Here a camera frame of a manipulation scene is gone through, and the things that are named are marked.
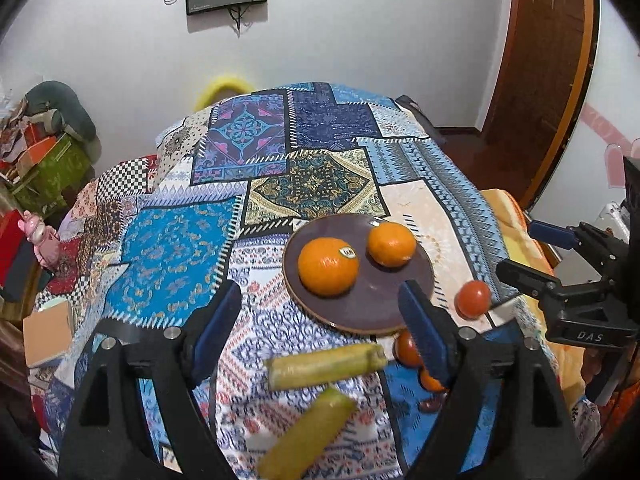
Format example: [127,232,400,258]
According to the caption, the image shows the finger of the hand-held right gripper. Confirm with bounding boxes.
[527,220,628,282]
[496,258,622,312]

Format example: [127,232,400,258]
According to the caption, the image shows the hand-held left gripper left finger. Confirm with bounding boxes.
[59,278,243,480]

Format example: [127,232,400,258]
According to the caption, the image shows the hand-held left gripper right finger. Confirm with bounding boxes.
[397,280,586,480]

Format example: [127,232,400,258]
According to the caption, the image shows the small tangerine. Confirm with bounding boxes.
[394,331,423,368]
[419,367,447,394]

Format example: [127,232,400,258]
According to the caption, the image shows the dark brown round plate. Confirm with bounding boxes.
[282,213,435,337]

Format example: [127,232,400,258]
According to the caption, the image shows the red tomato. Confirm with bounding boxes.
[455,280,492,319]

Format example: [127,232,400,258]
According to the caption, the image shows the yellow-green corn cob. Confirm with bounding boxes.
[263,344,388,391]
[257,386,357,480]

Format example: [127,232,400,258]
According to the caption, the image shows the orange blanket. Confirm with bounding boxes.
[480,188,556,273]

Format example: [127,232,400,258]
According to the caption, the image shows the blue patchwork blanket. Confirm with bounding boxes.
[30,82,556,480]

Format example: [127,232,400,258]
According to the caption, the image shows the large orange with sticker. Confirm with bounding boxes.
[298,237,360,297]

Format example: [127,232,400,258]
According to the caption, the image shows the white sliding wardrobe door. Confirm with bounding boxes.
[530,0,640,241]

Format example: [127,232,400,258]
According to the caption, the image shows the cardboard box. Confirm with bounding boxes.
[22,300,76,368]

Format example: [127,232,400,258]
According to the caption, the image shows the brown wooden door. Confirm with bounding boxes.
[475,0,601,211]

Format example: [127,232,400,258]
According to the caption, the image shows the dark cloth bag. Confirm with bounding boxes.
[395,95,447,147]

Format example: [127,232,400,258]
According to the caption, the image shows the pink rabbit figure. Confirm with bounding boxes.
[18,211,62,268]

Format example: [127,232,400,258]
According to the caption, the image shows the dark grey box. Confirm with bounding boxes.
[4,240,53,303]

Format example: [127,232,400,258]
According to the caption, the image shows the green gift box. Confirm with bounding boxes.
[10,132,96,216]

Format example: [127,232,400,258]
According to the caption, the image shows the red box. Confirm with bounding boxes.
[0,210,31,286]

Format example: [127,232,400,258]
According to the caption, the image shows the black monitor cable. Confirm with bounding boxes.
[228,4,252,37]

